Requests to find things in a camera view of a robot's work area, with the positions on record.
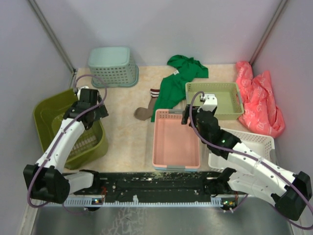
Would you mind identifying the brown striped sock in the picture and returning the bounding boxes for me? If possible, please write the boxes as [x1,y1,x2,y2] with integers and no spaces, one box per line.
[134,89,160,121]

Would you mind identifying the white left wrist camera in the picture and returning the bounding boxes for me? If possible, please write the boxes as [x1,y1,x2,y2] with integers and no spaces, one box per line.
[74,86,89,99]

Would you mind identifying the green shirt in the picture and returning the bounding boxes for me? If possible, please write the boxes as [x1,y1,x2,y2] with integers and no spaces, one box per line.
[151,55,209,122]

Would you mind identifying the pink plastic basket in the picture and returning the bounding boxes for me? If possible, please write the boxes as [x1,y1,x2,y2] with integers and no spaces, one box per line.
[152,109,201,169]

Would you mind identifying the light blue laundry basket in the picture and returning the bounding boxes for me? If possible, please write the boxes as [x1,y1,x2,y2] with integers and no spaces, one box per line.
[88,47,139,88]

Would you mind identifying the olive green laundry basket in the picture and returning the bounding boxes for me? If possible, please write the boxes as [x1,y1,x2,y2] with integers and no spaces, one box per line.
[33,89,109,170]

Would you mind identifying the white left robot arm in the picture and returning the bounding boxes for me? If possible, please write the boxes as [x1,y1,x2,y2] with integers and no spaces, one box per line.
[23,88,108,208]

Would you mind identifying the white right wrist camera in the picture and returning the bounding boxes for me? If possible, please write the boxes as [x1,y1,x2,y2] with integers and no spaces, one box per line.
[198,94,218,115]

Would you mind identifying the white plastic basket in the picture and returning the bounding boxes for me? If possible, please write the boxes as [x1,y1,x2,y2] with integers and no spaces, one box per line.
[208,128,277,174]

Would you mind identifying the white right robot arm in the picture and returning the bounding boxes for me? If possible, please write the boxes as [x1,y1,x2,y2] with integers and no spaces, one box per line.
[181,104,313,221]

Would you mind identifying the white slotted cable duct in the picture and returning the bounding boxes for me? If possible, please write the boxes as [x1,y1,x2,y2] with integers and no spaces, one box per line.
[64,195,229,208]

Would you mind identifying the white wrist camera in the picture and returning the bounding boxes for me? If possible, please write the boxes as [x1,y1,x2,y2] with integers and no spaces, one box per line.
[198,94,218,115]
[74,86,89,99]

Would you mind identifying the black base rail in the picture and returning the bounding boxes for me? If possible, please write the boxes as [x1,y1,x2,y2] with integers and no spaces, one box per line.
[75,171,235,203]

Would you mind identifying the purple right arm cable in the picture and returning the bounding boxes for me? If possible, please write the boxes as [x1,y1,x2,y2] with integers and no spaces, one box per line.
[190,91,313,230]

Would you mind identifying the light green plastic basket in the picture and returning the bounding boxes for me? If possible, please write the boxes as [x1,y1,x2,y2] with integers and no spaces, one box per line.
[185,82,244,120]

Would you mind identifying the pink plastic bag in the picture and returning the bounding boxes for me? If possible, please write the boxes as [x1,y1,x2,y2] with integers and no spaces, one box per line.
[235,61,285,138]

